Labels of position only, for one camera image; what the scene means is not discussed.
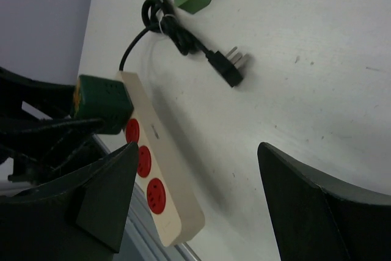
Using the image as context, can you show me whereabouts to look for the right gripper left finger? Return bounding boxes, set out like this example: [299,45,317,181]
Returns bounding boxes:
[1,143,139,260]

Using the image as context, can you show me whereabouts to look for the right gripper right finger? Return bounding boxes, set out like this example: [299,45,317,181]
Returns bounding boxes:
[257,142,390,260]

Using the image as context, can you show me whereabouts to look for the beige power strip red sockets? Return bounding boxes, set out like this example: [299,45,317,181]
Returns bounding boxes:
[117,71,205,247]

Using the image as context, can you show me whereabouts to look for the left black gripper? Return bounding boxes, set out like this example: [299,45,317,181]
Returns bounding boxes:
[1,68,106,184]

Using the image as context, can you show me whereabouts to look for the dark green cube adapter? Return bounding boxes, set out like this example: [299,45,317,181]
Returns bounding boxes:
[71,75,134,134]

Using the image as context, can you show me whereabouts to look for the aluminium frame rail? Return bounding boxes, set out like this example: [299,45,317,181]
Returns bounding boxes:
[0,132,202,261]

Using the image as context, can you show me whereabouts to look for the black power strip cord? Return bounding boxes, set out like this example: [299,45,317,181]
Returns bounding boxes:
[118,0,249,88]

